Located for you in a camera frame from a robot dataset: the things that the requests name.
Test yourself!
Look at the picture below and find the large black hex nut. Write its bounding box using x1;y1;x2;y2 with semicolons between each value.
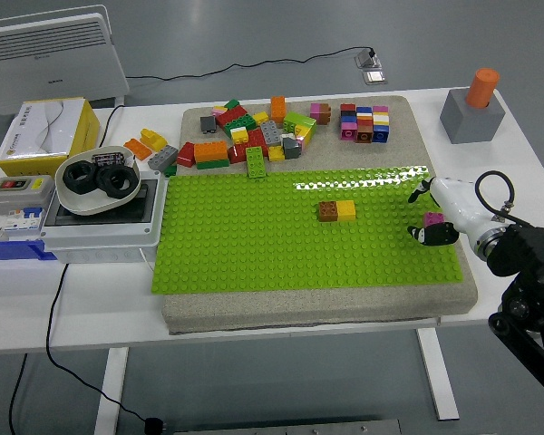
94;166;137;199
63;161;99;195

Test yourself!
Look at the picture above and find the green studded baseplate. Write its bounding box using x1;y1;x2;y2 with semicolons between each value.
150;165;464;295

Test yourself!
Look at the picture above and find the lime green flat brick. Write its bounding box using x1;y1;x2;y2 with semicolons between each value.
245;146;269;181

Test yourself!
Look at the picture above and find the dark grey sloped brick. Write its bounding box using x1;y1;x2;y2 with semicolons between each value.
281;137;303;160

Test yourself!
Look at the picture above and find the grey push-button switch box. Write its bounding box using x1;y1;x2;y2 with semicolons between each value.
0;175;55;213

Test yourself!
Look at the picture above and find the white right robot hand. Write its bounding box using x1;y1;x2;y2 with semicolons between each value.
406;176;511;248

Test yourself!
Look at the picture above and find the black hanging cable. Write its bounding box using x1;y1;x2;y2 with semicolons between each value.
7;353;29;435

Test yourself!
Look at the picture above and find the floor socket with plug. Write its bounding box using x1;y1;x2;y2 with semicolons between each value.
354;47;384;70

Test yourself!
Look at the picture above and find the red long brick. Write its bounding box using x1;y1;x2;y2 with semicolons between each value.
214;106;249;130

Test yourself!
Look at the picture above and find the orange long brick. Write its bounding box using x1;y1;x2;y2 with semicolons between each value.
193;140;230;164

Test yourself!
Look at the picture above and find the white panel heater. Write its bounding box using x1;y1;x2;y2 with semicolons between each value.
0;4;131;117

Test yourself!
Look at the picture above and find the lime green large brick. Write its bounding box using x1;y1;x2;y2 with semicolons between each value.
282;111;318;137

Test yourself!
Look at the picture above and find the grey-brown foam mat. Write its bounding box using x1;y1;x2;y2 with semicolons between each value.
161;94;480;336

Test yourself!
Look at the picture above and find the black floor cable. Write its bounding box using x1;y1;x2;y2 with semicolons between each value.
125;46;376;82

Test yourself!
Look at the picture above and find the blue plastic tray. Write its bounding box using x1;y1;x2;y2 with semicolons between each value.
0;183;58;263

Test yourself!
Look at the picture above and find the orange cylinder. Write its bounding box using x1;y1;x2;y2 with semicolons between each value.
464;67;500;109

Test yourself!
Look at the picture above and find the black cord with plug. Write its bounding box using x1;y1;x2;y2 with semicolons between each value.
44;262;165;432

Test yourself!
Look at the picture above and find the grey block holder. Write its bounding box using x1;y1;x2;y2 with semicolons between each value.
439;88;507;145

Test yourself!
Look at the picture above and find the white blue circuit breaker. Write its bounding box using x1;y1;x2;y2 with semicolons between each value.
0;206;44;237

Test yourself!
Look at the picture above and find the small dark circuit board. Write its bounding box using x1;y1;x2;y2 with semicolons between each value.
92;151;126;167

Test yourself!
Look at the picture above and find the red large brick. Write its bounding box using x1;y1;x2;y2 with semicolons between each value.
226;128;269;165

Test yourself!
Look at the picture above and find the yellow sloped brick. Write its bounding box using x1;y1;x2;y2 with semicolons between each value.
140;128;169;152

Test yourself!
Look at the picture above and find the orange flat brick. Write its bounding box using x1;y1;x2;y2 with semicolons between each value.
122;138;153;161

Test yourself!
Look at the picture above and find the light grey brick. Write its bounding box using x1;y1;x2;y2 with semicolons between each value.
147;146;180;172
259;121;283;147

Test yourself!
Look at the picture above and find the yellow white tissue box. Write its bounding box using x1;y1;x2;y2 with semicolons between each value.
0;97;102;178

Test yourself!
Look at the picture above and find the white bowl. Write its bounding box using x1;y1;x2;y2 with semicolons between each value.
53;144;142;217

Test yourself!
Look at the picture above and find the orange tall brick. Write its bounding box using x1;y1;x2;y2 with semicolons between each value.
269;95;287;124

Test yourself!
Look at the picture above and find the white table leg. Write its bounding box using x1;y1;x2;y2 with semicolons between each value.
93;347;131;435
415;326;461;421

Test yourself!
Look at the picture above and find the dark green long brick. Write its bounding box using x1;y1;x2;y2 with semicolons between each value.
222;115;257;139

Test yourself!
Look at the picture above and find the red sloped brick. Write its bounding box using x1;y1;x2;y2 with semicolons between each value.
176;141;197;169

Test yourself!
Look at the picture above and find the grey electrical enclosure box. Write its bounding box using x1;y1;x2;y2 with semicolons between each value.
39;169;169;265

